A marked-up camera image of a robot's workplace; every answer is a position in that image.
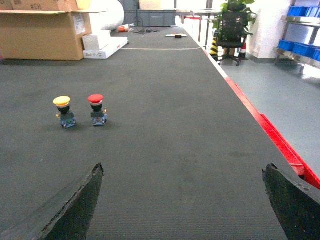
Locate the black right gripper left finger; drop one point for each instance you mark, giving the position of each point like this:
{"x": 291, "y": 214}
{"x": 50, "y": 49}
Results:
{"x": 66, "y": 216}

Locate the grey plastic crate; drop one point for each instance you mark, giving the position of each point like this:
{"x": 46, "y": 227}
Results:
{"x": 150, "y": 18}

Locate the white foam roll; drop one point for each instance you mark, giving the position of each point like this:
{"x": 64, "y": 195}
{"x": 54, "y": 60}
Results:
{"x": 106, "y": 15}

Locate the yellow mushroom push button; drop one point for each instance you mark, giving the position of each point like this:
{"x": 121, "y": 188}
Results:
{"x": 66, "y": 116}

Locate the flat white board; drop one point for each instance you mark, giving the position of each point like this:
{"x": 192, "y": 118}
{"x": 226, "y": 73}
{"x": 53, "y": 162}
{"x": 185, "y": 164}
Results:
{"x": 176, "y": 35}

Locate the flat white carton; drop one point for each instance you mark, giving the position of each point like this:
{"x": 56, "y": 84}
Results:
{"x": 116, "y": 43}

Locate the red mushroom push button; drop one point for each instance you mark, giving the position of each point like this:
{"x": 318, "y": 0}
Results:
{"x": 98, "y": 114}

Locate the green potted plant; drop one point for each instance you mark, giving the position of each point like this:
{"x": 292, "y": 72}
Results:
{"x": 237, "y": 6}

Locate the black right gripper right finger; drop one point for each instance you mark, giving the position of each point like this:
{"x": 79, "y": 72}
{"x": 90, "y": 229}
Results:
{"x": 295, "y": 203}

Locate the small white box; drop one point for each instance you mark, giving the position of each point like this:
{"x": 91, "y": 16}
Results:
{"x": 97, "y": 40}

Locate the black office chair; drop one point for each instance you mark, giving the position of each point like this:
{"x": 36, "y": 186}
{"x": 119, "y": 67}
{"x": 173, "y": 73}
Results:
{"x": 231, "y": 33}

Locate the striped traffic cone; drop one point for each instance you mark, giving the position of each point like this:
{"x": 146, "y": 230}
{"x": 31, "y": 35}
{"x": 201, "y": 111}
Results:
{"x": 214, "y": 48}

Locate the large brown cardboard box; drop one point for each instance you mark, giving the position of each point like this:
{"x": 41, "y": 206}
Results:
{"x": 46, "y": 35}

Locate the steel shelf rack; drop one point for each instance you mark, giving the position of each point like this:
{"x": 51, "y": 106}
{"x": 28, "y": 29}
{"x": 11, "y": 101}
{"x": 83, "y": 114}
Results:
{"x": 300, "y": 41}

